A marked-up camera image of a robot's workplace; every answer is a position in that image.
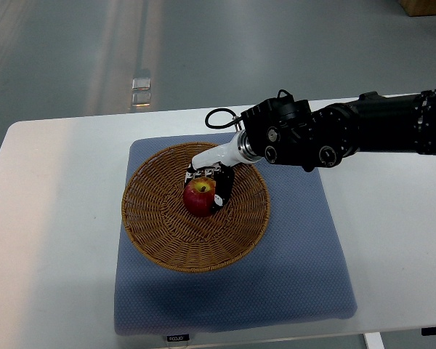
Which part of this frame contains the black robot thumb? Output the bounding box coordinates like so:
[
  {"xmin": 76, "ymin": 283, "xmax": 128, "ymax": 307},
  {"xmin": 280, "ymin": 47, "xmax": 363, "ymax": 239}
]
[{"xmin": 210, "ymin": 165, "xmax": 235, "ymax": 214}]

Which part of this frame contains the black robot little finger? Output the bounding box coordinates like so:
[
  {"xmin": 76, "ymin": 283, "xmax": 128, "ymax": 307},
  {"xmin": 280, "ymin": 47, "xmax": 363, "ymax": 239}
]
[{"xmin": 185, "ymin": 164, "xmax": 193, "ymax": 183}]

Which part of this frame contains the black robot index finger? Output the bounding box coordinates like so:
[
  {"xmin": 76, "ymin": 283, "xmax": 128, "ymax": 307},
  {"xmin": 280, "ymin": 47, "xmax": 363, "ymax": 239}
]
[{"xmin": 213, "ymin": 165, "xmax": 223, "ymax": 175}]

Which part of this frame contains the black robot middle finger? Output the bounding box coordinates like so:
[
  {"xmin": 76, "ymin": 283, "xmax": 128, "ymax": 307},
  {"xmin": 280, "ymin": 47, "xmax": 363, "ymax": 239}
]
[{"xmin": 202, "ymin": 168, "xmax": 211, "ymax": 177}]

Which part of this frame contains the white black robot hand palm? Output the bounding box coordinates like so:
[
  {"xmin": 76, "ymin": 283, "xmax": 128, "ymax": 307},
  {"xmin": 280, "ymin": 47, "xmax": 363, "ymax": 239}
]
[{"xmin": 189, "ymin": 131, "xmax": 253, "ymax": 174}]

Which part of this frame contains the red apple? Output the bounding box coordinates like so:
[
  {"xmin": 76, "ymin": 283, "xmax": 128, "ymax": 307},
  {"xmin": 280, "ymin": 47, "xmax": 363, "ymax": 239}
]
[{"xmin": 182, "ymin": 177, "xmax": 216, "ymax": 217}]

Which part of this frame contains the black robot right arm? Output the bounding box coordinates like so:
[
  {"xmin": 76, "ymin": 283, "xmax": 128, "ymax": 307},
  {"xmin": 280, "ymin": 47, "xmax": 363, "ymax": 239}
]
[{"xmin": 184, "ymin": 89, "xmax": 436, "ymax": 212}]

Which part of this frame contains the round wicker basket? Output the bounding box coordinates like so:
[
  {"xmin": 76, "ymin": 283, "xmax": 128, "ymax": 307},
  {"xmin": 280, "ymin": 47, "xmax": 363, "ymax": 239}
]
[{"xmin": 121, "ymin": 141, "xmax": 270, "ymax": 273}]

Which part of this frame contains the metal floor plate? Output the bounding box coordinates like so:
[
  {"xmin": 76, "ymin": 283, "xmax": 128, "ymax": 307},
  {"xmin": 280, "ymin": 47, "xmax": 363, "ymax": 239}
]
[{"xmin": 131, "ymin": 69, "xmax": 152, "ymax": 108}]

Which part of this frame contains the white table leg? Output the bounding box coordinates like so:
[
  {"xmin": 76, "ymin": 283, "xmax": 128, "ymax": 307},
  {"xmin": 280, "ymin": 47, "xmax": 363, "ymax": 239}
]
[{"xmin": 363, "ymin": 332, "xmax": 385, "ymax": 349}]

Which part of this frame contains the cardboard box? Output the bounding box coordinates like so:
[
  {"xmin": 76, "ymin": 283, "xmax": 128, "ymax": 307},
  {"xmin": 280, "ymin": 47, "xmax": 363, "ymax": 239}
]
[{"xmin": 398, "ymin": 0, "xmax": 436, "ymax": 17}]

